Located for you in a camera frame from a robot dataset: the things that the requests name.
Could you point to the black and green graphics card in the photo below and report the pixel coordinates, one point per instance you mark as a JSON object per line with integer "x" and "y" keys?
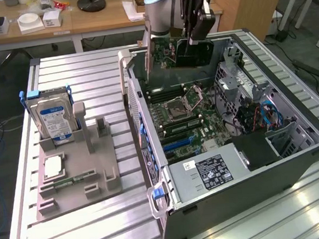
{"x": 164, "y": 50}

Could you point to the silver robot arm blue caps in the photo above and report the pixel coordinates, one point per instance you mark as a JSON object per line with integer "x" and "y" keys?
{"x": 161, "y": 16}

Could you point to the blue expansion slot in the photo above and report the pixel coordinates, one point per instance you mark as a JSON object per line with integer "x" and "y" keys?
{"x": 178, "y": 144}

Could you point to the wooden cabinet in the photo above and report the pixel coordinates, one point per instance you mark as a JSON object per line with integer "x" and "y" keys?
{"x": 250, "y": 5}

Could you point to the white paper stack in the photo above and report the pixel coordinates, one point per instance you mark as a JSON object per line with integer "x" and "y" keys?
{"x": 132, "y": 13}

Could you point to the metal socket cover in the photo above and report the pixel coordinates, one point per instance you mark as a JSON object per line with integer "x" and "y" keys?
{"x": 193, "y": 94}

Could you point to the perforated metal disk bay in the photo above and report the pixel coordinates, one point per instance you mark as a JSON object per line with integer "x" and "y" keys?
{"x": 229, "y": 91}

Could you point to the black power adapter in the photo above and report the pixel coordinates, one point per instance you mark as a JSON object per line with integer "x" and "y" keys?
{"x": 281, "y": 36}

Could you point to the wooden desk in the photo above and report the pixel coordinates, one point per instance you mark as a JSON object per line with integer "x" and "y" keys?
{"x": 97, "y": 18}

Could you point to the CPU socket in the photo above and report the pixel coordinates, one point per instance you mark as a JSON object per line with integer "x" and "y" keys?
{"x": 176, "y": 109}

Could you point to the black round lamp base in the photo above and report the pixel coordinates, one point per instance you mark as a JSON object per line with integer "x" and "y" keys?
{"x": 91, "y": 4}

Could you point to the green motherboard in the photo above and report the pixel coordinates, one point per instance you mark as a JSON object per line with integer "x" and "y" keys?
{"x": 207, "y": 121}

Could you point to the black installed RAM stick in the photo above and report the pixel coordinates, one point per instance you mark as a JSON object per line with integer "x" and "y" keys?
{"x": 182, "y": 126}

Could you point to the black floor stand base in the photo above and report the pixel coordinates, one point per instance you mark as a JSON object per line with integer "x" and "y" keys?
{"x": 317, "y": 66}

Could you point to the silver chipset heatsink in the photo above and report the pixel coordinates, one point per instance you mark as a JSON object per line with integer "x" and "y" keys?
{"x": 213, "y": 145}

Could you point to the red packet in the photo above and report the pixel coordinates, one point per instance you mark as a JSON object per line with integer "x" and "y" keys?
{"x": 60, "y": 5}

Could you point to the small white carton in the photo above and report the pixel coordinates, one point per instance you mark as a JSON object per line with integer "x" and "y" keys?
{"x": 52, "y": 19}

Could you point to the white round flange block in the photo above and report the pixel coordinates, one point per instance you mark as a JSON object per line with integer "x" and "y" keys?
{"x": 29, "y": 23}

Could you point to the grey power supply unit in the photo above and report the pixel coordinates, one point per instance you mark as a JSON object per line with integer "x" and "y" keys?
{"x": 187, "y": 184}

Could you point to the hard disk in blue caddy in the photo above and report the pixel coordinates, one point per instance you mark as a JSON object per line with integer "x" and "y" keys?
{"x": 53, "y": 120}

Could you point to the grey cup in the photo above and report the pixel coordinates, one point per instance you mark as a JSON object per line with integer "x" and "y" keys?
{"x": 11, "y": 1}

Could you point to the blue case latch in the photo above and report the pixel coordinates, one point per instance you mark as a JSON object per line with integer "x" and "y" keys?
{"x": 157, "y": 194}

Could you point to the grey plastic parts rack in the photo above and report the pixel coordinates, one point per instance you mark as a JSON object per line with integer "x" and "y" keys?
{"x": 76, "y": 160}

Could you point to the open grey PC case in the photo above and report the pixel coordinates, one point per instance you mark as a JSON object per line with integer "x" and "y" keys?
{"x": 239, "y": 202}

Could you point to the black chair base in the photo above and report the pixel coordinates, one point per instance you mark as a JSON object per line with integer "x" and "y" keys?
{"x": 5, "y": 63}

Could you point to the green RAM stick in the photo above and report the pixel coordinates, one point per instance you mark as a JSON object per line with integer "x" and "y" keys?
{"x": 72, "y": 179}

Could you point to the silver CPU chip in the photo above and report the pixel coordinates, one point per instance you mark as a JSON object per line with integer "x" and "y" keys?
{"x": 53, "y": 166}

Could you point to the white table frame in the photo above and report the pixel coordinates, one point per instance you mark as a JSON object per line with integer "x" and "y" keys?
{"x": 301, "y": 0}

